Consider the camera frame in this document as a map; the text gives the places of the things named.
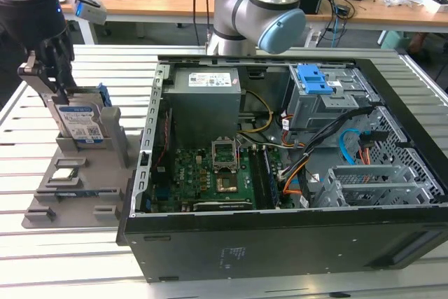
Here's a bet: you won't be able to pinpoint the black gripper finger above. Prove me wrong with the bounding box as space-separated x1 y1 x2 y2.
17 51 70 106
43 32 80 90

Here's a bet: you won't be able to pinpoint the hard disk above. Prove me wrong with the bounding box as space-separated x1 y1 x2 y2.
41 83 113 146

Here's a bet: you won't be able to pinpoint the grey disk bay blue latch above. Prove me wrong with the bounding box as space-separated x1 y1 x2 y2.
282 63 382 132

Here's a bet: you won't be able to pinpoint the silver CPU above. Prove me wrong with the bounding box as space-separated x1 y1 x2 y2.
51 168 76 179

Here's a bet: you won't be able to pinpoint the grey parts rack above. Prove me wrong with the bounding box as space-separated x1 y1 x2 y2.
21 106 145 230

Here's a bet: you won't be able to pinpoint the blue RAM stick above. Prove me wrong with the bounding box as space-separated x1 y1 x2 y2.
36 188 120 197

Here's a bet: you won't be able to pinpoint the grey power supply unit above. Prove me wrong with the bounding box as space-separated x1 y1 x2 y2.
162 67 243 139

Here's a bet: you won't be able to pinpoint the metal socket cover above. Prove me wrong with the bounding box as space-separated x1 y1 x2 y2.
211 136 240 174

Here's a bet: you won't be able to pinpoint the green motherboard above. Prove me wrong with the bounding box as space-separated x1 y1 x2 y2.
146 146 281 213

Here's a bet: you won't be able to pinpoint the CPU socket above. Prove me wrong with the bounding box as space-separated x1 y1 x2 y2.
215 174 239 194

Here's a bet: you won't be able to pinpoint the black graphics card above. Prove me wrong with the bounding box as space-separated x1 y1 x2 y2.
181 200 253 213

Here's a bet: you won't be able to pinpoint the black RAM slot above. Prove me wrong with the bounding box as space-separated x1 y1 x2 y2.
249 147 273 209

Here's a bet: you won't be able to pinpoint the installed RAM stick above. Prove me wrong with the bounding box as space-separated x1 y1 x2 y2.
263 147 281 208

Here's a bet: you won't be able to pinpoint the white power strip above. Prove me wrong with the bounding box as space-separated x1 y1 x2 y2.
304 29 323 48

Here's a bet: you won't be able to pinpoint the black open PC case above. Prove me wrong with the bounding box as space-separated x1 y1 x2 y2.
115 54 448 284

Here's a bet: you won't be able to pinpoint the grey metal drive cage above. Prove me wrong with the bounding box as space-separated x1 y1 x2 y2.
309 163 439 209

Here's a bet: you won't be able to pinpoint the pale green bin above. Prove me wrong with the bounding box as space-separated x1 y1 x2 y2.
379 30 414 52

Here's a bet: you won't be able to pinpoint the white box dark print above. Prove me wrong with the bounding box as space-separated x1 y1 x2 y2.
421 0 448 15

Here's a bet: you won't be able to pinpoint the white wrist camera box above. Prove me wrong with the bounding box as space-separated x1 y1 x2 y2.
52 0 108 27

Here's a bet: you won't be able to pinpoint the wooden desk white frame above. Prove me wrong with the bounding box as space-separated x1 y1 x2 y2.
80 0 448 47

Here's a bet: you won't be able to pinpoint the red wire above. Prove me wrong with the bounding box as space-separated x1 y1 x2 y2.
155 107 174 171

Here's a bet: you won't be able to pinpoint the yellow and black wires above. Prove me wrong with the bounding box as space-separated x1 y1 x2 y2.
237 90 274 136

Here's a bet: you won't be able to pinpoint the orange wire bundle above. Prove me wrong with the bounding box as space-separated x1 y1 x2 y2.
282 168 306 195

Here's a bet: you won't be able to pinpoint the black cable bundle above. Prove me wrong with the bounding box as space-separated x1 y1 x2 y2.
279 105 376 181

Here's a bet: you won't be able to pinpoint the blue wire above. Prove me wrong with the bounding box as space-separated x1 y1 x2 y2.
339 128 362 166

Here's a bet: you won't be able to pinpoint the black wire connector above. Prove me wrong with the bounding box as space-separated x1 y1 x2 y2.
358 130 390 146

